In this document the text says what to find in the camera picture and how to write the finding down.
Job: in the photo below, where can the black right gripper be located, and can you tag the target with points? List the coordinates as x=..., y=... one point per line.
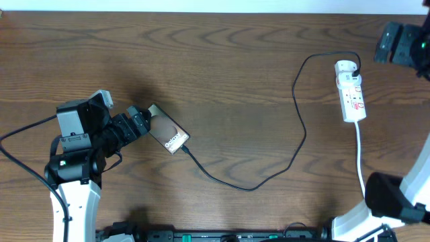
x=409, y=37

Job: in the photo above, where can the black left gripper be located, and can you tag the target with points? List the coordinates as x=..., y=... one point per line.
x=129, y=135

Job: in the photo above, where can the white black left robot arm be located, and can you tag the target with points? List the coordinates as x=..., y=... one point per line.
x=89, y=135

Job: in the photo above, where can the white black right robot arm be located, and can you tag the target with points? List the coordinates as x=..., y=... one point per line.
x=391, y=201

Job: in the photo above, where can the white usb charger plug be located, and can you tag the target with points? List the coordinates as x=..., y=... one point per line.
x=346, y=69

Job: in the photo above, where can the white power strip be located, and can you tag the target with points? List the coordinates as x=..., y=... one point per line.
x=351, y=97

